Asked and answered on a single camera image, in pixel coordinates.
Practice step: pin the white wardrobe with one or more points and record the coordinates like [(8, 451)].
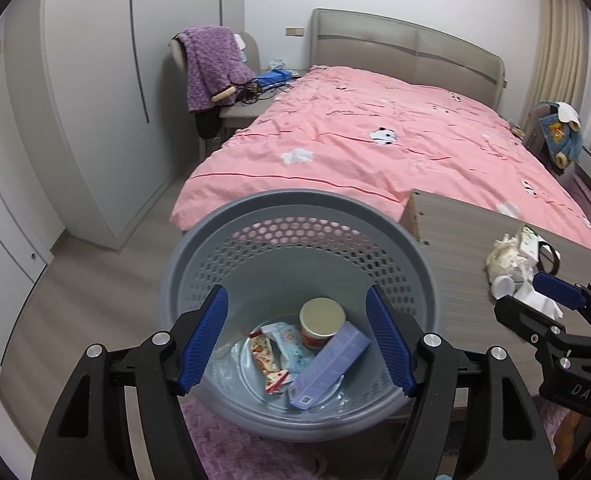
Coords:
[(94, 124)]

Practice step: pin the beige chair left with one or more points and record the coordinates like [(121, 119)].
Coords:
[(241, 114)]

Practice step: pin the chair right of bed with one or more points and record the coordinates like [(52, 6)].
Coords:
[(534, 140)]

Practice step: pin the grey perforated trash basket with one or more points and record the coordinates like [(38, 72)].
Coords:
[(272, 252)]

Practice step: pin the beige curtain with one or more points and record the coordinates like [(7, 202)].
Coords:
[(561, 56)]

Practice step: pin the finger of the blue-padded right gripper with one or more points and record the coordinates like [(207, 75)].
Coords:
[(503, 438)]

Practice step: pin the white tissue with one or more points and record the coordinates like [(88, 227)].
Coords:
[(526, 293)]

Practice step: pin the small green white carton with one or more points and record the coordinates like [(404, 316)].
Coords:
[(528, 243)]

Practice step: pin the cream lined paper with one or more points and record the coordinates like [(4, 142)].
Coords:
[(506, 260)]

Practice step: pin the blue denim jacket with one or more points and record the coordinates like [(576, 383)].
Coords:
[(562, 132)]

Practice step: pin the grey wood-grain table board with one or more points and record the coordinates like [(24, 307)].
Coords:
[(456, 237)]

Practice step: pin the cream lid paper cup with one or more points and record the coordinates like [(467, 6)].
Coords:
[(320, 319)]

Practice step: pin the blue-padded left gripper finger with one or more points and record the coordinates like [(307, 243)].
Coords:
[(87, 434)]

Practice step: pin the purple knit blanket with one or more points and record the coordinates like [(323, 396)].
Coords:
[(215, 71)]

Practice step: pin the red white snack wrapper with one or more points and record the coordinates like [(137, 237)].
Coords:
[(263, 355)]

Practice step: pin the white plastic bottle cap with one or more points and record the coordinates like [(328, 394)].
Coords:
[(503, 285)]

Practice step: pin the beige wall switch plate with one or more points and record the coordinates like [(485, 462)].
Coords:
[(294, 32)]

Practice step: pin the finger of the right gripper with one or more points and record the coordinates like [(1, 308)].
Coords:
[(572, 296), (530, 325)]

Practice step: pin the grey upholstered headboard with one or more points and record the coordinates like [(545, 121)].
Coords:
[(405, 51)]

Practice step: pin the pink panda duvet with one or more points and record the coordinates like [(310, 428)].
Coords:
[(376, 139)]

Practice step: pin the lavender rectangular box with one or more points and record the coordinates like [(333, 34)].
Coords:
[(328, 367)]

